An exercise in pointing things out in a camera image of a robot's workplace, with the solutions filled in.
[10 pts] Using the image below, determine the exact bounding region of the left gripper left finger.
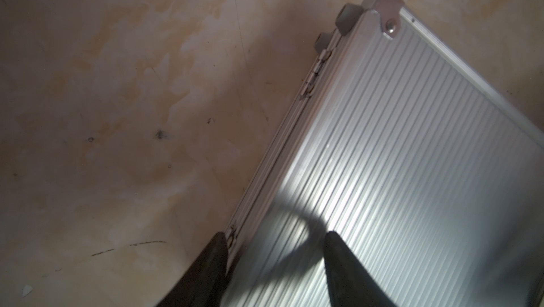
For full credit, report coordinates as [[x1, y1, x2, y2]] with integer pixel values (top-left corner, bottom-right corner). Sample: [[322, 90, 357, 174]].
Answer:
[[158, 232, 228, 306]]

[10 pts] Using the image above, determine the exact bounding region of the aluminium poker set case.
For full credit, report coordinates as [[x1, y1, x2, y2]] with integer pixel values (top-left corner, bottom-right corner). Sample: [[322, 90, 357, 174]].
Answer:
[[222, 0, 543, 306]]

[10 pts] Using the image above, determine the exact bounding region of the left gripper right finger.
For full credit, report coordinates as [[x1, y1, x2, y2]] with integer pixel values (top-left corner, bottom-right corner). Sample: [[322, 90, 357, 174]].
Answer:
[[323, 231, 395, 306]]

